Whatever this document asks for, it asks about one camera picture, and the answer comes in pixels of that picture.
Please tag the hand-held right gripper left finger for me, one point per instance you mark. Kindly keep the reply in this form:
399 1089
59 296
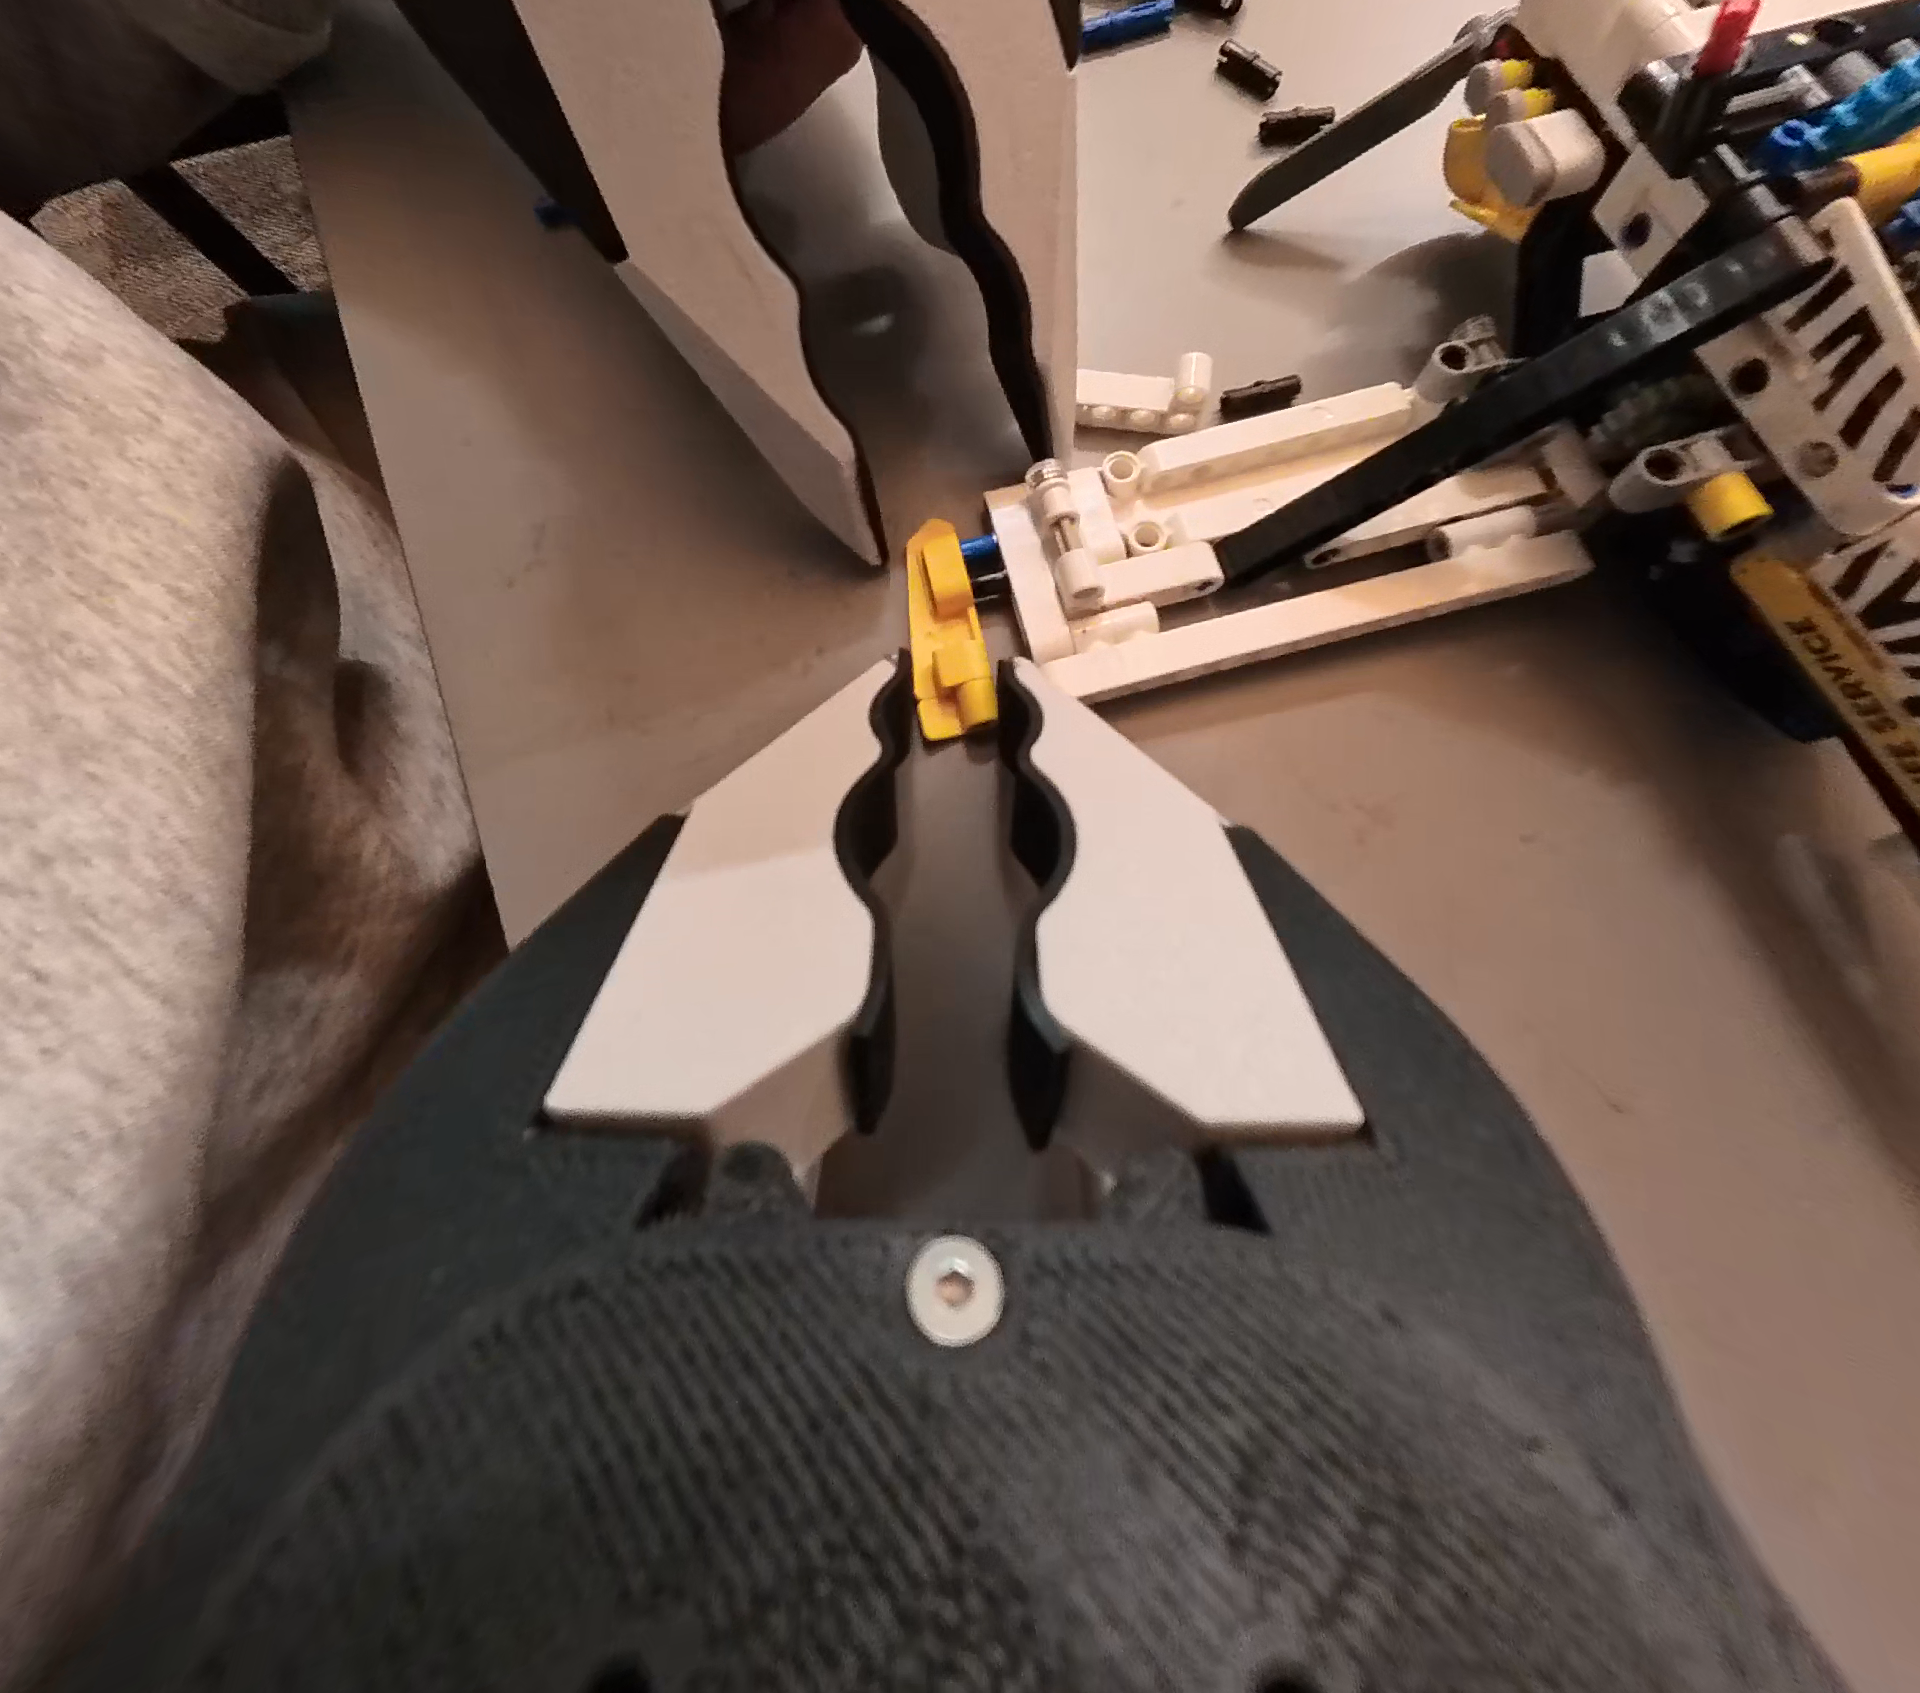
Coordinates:
721 973

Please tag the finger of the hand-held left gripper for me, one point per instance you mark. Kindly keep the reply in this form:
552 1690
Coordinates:
991 149
630 72

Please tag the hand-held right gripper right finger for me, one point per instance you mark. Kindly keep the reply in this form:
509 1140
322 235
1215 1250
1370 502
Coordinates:
1184 988

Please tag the lego helicopter model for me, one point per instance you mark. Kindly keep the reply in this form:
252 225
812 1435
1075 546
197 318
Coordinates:
1351 621

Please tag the yellow lego piece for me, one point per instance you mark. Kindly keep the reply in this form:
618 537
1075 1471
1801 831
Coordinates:
942 629

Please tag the black lego pin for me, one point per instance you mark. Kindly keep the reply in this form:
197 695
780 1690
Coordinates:
1293 121
1248 66
1260 393

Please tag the white lego connector piece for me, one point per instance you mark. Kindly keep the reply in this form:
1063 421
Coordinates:
1140 396

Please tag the person's left hand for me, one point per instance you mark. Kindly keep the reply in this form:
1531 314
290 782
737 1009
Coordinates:
794 42

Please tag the black metal frame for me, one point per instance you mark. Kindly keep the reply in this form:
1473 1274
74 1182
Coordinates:
195 208

